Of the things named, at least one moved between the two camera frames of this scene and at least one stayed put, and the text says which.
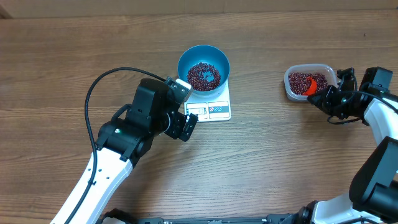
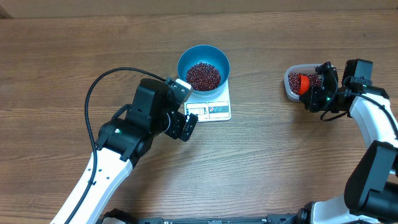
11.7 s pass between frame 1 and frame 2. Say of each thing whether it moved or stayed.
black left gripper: stayed
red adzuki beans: stayed
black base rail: stayed
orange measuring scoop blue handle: moved
